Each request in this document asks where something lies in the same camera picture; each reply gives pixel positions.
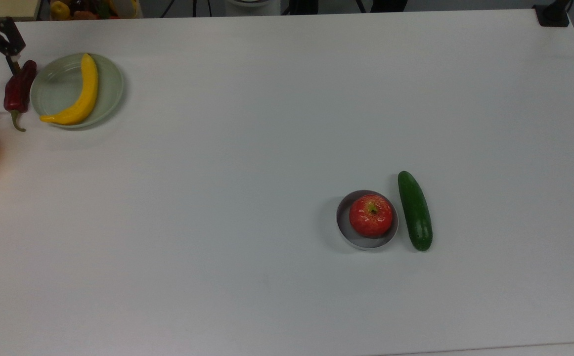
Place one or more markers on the red chili pepper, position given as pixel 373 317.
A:
pixel 17 91

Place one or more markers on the pale green plastic plate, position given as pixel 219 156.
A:
pixel 62 86

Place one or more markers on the brown cardboard box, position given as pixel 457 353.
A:
pixel 12 7

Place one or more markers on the yellow toy banana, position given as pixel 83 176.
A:
pixel 86 94

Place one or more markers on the box of toy fruits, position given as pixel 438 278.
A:
pixel 94 7

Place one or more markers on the black tripod legs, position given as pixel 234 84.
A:
pixel 195 6

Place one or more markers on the red toy apple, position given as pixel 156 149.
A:
pixel 371 215

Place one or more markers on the small metal bowl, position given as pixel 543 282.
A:
pixel 366 242

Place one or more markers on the green toy cucumber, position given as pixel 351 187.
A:
pixel 415 212

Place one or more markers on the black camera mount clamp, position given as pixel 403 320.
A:
pixel 551 15

